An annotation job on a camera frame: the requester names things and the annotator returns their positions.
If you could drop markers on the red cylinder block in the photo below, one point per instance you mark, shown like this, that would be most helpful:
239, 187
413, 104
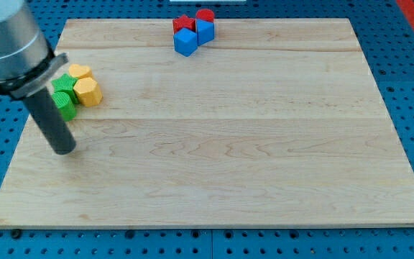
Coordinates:
205, 15

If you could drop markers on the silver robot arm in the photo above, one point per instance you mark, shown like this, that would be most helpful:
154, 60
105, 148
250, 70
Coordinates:
27, 63

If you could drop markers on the green cylinder block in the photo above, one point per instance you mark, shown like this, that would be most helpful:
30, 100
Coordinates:
65, 105

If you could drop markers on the green star block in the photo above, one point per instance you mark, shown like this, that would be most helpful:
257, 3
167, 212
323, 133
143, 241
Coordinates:
65, 83

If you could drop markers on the yellow heart block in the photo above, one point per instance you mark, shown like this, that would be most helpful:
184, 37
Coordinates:
80, 71

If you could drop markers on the blue cube block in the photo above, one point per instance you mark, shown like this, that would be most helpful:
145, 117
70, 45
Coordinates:
185, 42

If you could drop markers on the yellow hexagon block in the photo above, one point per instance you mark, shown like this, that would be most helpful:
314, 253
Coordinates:
88, 92

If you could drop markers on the light wooden board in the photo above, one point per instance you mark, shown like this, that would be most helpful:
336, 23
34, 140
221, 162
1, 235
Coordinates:
275, 124

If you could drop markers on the blue triangular block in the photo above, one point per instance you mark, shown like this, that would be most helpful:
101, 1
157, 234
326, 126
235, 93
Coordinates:
205, 31

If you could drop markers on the red star block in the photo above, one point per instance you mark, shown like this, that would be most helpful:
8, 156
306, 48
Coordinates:
183, 22

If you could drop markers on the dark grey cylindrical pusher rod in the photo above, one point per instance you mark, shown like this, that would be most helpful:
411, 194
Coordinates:
48, 118

